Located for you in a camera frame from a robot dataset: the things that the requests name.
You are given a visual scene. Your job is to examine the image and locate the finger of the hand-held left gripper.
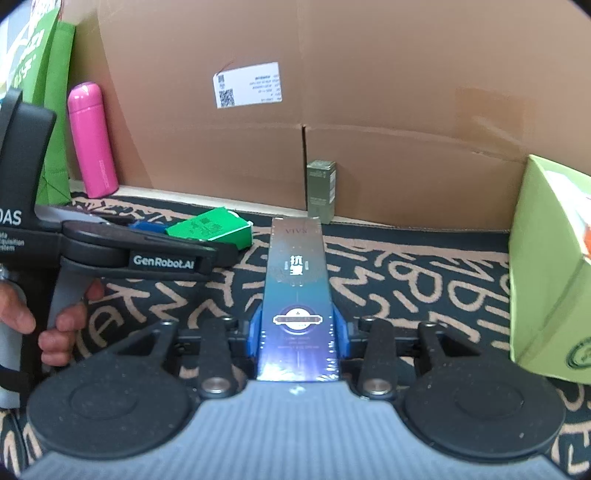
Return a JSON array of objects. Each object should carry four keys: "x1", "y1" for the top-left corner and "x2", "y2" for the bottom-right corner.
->
[
  {"x1": 73, "y1": 209, "x2": 167, "y2": 234},
  {"x1": 99, "y1": 224, "x2": 239, "y2": 283}
]

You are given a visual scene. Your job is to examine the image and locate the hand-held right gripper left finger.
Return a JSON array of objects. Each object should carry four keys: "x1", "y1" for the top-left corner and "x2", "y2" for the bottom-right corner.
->
[{"x1": 115, "y1": 307, "x2": 265, "y2": 398}]

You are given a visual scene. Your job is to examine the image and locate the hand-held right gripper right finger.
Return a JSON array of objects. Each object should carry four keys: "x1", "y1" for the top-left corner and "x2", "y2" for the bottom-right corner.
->
[{"x1": 331, "y1": 307, "x2": 481, "y2": 400}]

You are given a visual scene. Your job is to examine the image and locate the long dark blue box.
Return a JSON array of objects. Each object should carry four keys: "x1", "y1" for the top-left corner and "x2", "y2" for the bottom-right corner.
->
[{"x1": 256, "y1": 216, "x2": 344, "y2": 384}]

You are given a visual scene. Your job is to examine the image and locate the green shoe box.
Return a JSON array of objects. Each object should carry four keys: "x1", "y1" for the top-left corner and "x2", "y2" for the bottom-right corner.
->
[{"x1": 509, "y1": 154, "x2": 591, "y2": 385}]

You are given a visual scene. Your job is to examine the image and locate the person's left hand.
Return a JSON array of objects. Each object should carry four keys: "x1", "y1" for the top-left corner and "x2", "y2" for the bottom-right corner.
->
[{"x1": 0, "y1": 281, "x2": 106, "y2": 368}]

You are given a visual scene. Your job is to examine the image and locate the pink bottle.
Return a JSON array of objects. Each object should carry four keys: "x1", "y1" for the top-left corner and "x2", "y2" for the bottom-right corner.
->
[{"x1": 67, "y1": 82, "x2": 120, "y2": 199}]

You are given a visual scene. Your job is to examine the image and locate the black patterned mat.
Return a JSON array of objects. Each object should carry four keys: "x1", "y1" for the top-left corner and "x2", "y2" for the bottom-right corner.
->
[{"x1": 0, "y1": 190, "x2": 591, "y2": 480}]

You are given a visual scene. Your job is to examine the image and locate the green tote bag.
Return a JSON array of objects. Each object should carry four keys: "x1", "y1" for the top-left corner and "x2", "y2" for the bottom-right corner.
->
[{"x1": 0, "y1": 0, "x2": 77, "y2": 206}]

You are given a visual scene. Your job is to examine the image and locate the small green box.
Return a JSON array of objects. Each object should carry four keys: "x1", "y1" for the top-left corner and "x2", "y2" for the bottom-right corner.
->
[{"x1": 305, "y1": 160, "x2": 337, "y2": 226}]

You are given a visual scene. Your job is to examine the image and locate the white shipping label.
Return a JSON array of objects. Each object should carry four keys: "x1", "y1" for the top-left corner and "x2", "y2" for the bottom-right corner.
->
[{"x1": 212, "y1": 61, "x2": 284, "y2": 110}]

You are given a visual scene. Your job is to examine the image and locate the brown cardboard sheet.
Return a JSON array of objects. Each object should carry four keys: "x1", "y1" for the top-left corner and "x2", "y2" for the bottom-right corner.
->
[{"x1": 60, "y1": 0, "x2": 591, "y2": 232}]

